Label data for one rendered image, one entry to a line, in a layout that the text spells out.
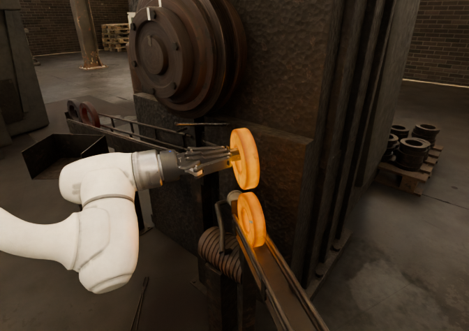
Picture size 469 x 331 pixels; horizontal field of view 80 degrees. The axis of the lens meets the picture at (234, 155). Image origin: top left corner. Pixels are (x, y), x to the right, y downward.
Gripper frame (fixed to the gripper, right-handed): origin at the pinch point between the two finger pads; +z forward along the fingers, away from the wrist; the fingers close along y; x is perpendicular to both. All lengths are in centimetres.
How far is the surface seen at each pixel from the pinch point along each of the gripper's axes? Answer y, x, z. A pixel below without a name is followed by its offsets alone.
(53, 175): -64, -29, -69
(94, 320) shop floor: -33, -89, -63
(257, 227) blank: 7.2, -18.7, 1.2
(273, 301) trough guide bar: 26.0, -21.6, -2.2
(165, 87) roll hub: -35.5, 10.3, -15.7
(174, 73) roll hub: -30.7, 15.4, -12.1
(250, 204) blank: 2.8, -14.5, 0.8
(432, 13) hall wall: -395, 6, 488
